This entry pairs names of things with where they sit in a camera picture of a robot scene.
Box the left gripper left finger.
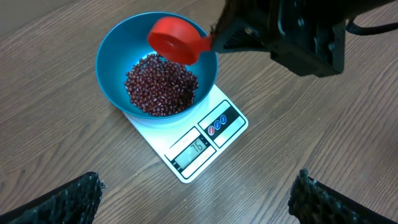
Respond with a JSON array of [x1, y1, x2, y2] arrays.
[[1, 172, 104, 224]]

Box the blue bowl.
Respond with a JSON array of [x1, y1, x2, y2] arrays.
[[95, 11, 218, 119]]

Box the red beans in bowl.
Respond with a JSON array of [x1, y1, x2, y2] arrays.
[[124, 54, 199, 116]]

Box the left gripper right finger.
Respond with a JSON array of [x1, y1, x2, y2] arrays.
[[288, 169, 397, 224]]

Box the red measuring scoop blue handle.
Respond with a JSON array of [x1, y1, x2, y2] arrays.
[[147, 17, 213, 65]]

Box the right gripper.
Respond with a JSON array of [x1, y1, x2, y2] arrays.
[[210, 0, 395, 78]]

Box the white digital kitchen scale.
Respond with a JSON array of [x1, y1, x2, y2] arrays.
[[125, 85, 248, 184]]

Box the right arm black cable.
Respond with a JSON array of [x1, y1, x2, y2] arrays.
[[345, 18, 398, 37]]

